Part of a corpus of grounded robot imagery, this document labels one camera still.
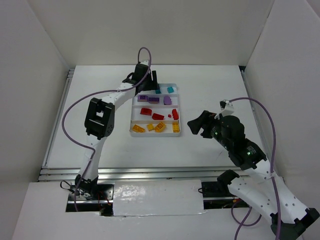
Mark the silver foil cover plate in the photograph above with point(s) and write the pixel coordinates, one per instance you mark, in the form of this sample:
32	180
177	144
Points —
157	198

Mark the purple flower lego brick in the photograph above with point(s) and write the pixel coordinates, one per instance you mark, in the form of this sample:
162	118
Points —
167	100

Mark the red curved lego brick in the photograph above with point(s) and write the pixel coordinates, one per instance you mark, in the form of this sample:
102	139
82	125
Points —
158	117

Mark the white divided sorting tray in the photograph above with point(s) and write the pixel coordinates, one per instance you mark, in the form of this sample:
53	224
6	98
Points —
143	120

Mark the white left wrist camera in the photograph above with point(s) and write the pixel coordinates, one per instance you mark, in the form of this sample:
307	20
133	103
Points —
145	62

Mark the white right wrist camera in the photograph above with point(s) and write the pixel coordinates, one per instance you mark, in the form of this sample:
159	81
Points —
226	109

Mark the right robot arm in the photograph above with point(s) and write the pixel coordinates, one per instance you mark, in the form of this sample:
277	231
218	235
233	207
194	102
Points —
271	197

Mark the yellow sloped lego brick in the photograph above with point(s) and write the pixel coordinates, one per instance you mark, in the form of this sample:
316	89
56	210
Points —
138	129

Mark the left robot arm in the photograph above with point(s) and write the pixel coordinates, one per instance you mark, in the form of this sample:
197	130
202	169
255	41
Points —
100	122

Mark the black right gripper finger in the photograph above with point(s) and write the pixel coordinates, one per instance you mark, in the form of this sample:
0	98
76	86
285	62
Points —
195	126
205	117

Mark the yellow lego plate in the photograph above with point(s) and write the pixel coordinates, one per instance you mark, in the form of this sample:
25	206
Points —
175	127

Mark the red two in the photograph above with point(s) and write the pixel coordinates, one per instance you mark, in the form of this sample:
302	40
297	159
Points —
175	114

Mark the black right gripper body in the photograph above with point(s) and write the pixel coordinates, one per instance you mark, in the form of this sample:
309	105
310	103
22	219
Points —
206	124

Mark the teal lego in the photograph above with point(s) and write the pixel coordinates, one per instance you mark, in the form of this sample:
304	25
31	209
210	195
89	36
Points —
170	90

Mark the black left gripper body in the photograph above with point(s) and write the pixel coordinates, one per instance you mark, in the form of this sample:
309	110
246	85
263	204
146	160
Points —
152	83

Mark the yellow rounded lego brick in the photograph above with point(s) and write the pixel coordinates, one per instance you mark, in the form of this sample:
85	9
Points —
160	127

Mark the purple sloped lego brick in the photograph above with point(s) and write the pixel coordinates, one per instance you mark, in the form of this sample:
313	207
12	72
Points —
153	100

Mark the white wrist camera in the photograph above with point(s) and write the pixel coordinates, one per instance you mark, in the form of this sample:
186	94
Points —
145	62
226	109

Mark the small yellow lego cube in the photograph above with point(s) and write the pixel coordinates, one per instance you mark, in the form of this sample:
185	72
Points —
150	127

